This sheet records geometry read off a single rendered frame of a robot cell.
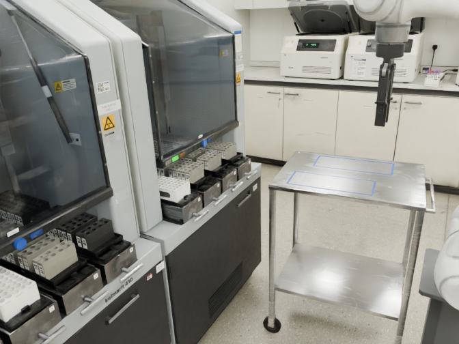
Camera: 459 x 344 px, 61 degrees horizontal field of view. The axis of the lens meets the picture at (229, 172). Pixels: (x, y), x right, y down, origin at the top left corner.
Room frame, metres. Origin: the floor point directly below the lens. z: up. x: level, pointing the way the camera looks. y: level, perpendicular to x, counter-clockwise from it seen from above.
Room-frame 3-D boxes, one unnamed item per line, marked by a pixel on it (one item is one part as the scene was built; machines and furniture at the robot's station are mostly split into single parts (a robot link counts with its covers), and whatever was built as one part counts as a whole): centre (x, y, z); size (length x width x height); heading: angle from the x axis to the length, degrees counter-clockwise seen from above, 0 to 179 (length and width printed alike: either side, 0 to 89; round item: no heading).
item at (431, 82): (3.10, -1.66, 0.93); 0.30 x 0.10 x 0.06; 144
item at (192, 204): (1.55, 0.43, 0.78); 0.73 x 0.14 x 0.09; 60
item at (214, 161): (1.69, 0.07, 0.85); 0.12 x 0.02 x 0.06; 149
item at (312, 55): (3.79, -0.89, 1.22); 0.62 x 0.56 x 0.64; 148
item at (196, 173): (1.56, 0.15, 0.85); 0.12 x 0.02 x 0.06; 150
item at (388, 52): (1.14, -0.47, 1.36); 0.08 x 0.07 x 0.09; 150
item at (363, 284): (1.56, -0.53, 0.41); 0.67 x 0.46 x 0.82; 65
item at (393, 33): (1.14, -0.47, 1.43); 0.09 x 0.09 x 0.06
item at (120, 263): (1.20, 0.63, 0.78); 0.73 x 0.14 x 0.09; 60
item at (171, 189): (1.48, 0.31, 0.83); 0.30 x 0.10 x 0.06; 60
